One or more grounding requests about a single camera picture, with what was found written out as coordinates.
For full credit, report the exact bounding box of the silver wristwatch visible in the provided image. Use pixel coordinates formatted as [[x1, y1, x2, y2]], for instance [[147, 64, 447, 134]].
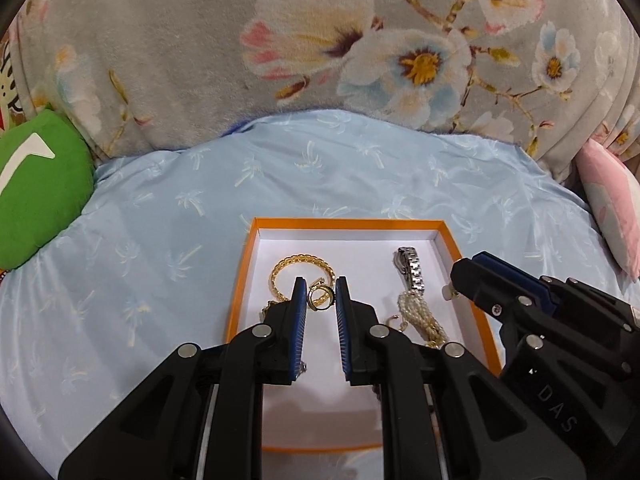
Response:
[[393, 246, 426, 293]]

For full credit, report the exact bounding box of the gold chain bangle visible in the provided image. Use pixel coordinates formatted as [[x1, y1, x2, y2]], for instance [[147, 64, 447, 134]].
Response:
[[270, 254, 335, 306]]

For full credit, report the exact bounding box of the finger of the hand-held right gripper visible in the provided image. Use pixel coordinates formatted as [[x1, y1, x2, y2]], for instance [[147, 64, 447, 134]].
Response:
[[471, 251, 640, 334], [449, 259, 632, 377]]

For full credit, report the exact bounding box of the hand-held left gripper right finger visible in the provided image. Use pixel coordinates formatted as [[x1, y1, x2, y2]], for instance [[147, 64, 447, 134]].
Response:
[[335, 275, 587, 480]]

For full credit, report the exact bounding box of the cartoon print pillow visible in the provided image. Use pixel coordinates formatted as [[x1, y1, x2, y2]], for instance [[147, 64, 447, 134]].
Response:
[[0, 35, 26, 131]]

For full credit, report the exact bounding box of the blue palm print sheet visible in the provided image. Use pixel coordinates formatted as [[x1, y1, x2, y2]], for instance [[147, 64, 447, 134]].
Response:
[[0, 107, 640, 480]]

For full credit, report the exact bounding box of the orange jewelry box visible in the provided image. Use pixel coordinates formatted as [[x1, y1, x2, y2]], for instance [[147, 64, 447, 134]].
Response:
[[223, 217, 503, 455]]

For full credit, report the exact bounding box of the grey floral blanket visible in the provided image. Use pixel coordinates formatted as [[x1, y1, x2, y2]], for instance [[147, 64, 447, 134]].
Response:
[[10, 0, 640, 186]]

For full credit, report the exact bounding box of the white pearl bracelet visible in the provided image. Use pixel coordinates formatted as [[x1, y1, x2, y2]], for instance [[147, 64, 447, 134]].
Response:
[[397, 292, 451, 351]]

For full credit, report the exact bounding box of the pink pillow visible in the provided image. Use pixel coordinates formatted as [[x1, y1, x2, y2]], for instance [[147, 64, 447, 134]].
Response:
[[575, 137, 640, 281]]

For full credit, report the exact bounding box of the gold hoop earring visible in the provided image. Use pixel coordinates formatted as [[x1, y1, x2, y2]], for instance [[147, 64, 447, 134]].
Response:
[[307, 280, 334, 311]]

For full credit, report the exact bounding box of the green cushion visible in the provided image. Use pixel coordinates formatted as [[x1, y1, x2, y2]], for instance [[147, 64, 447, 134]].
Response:
[[0, 109, 96, 271]]

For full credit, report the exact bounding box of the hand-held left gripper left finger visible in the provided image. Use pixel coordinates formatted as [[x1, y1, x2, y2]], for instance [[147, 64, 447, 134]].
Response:
[[58, 276, 308, 480]]

